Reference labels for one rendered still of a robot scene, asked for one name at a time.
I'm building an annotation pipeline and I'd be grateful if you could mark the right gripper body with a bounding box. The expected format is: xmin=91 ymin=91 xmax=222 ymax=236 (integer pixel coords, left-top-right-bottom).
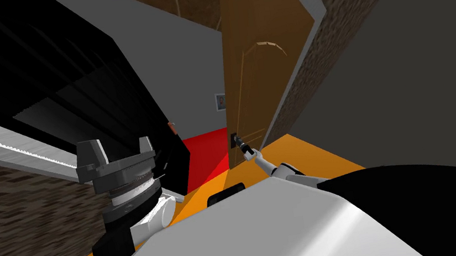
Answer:
xmin=235 ymin=135 xmax=254 ymax=156

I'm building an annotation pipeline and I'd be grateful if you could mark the framed wall picture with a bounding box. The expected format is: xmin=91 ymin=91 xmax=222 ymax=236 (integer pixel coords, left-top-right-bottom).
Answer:
xmin=214 ymin=92 xmax=228 ymax=112

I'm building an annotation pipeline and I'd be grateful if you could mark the brown wooden door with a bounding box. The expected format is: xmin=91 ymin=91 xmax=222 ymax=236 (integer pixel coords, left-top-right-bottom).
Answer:
xmin=205 ymin=0 xmax=336 ymax=183

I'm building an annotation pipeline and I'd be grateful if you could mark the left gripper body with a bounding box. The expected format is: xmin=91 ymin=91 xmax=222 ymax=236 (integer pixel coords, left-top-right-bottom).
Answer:
xmin=75 ymin=149 xmax=161 ymax=197

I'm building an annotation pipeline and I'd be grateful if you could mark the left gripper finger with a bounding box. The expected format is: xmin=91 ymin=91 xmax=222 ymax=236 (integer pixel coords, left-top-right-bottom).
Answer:
xmin=75 ymin=138 xmax=110 ymax=169
xmin=137 ymin=135 xmax=156 ymax=156

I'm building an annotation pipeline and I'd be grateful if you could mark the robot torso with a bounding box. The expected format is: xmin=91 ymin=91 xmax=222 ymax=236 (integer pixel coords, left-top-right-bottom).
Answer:
xmin=58 ymin=156 xmax=429 ymax=256

